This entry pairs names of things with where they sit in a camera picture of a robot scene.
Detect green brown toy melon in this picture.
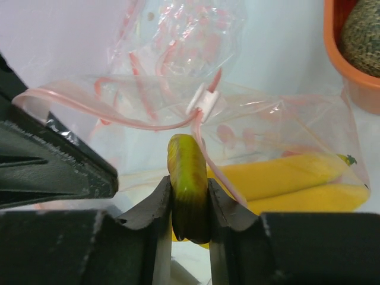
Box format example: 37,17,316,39
339,0,379,78

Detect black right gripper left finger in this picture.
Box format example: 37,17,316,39
1,177,172,284

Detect orange plastic fruit basket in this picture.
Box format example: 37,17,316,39
323,0,380,115

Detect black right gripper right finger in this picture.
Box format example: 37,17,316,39
208,179,379,284

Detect yellow toy banana bunch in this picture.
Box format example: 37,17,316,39
167,134,369,247

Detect clear red-dotted zip bag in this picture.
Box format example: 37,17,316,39
12,75,371,213

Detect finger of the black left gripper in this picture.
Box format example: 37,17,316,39
1,58,119,208

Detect clear zip bag pile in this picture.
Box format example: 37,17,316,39
108,1,246,77

